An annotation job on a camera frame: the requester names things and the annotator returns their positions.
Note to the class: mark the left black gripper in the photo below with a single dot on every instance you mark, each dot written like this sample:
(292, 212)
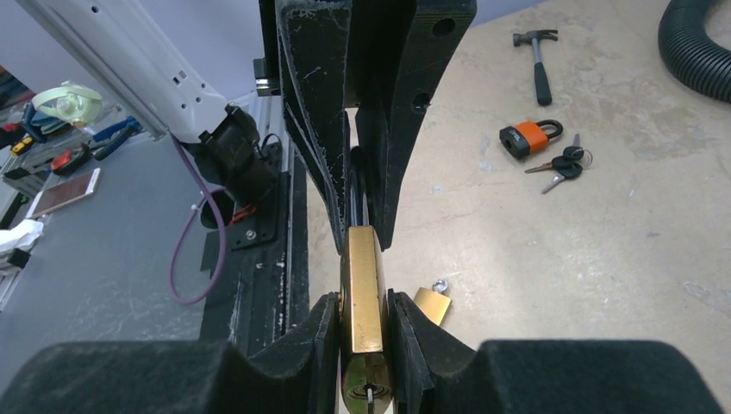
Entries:
(395, 54)

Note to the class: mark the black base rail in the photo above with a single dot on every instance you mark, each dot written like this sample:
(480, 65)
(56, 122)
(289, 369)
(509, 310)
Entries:
(263, 289)

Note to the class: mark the smartphone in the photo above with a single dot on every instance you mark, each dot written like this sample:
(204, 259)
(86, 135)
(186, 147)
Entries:
(63, 194)

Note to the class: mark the black head key bunch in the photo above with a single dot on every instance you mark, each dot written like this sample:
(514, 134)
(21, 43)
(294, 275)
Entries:
(567, 166)

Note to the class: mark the small black hammer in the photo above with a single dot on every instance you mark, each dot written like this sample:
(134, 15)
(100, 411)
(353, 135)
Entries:
(533, 38)

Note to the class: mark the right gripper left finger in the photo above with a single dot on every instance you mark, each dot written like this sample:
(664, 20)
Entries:
(295, 374)

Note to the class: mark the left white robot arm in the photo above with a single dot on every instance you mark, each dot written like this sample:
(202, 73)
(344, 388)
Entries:
(120, 45)

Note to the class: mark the large brass padlock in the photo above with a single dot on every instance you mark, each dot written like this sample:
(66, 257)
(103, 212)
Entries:
(364, 328)

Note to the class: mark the small brass padlock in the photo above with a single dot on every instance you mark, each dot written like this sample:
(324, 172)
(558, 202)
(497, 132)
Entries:
(434, 301)

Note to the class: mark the orange black padlock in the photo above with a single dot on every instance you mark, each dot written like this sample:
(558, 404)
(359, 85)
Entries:
(527, 138)

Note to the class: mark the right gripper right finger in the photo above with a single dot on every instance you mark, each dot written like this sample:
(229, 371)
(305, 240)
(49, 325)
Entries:
(436, 373)

